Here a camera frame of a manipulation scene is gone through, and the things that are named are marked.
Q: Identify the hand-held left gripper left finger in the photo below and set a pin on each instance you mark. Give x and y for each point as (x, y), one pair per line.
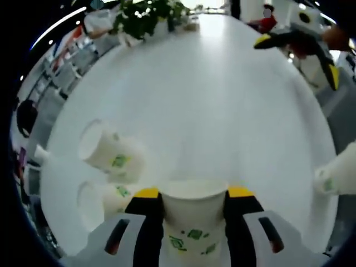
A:
(147, 231)

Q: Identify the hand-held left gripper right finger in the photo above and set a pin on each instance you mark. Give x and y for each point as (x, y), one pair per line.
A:
(239, 231)

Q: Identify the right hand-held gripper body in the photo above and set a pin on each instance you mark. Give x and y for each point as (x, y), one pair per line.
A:
(308, 18)

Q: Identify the person's right hand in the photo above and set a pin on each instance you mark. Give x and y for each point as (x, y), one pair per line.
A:
(336, 37)

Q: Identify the small beige tabletop object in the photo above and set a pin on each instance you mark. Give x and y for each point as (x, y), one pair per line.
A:
(192, 27)

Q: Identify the green potted plant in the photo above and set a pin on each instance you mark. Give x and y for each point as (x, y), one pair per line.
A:
(139, 19)

